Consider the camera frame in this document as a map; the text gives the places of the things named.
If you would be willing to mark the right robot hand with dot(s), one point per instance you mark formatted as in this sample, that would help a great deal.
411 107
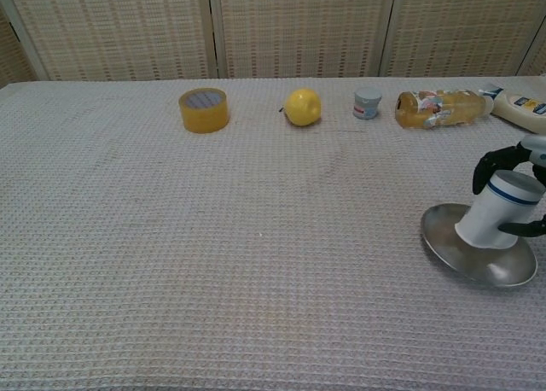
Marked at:
497 158

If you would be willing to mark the white paper cup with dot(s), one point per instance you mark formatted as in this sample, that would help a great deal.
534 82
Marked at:
490 220

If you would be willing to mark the round steel plate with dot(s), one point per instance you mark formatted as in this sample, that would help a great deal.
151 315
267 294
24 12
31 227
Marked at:
469 267

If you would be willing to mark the cream mayonnaise squeeze bottle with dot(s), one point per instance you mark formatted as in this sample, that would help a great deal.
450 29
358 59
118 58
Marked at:
518 109

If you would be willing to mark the yellow juice bottle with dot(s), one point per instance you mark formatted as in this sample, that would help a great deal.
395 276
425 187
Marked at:
443 109

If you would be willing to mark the woven bamboo screen panel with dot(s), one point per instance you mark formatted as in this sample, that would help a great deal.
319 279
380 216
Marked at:
460 28
13 62
115 28
537 58
298 28

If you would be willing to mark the small grey lidded jar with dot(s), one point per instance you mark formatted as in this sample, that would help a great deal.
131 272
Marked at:
367 107

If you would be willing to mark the yellow plastic fruit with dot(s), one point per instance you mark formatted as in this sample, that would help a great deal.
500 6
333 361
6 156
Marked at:
300 107

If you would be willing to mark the white waffle tablecloth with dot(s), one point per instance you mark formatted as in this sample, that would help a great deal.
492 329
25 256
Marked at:
213 237

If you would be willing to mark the yellow clear tape roll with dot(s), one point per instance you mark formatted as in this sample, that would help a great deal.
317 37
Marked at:
205 118

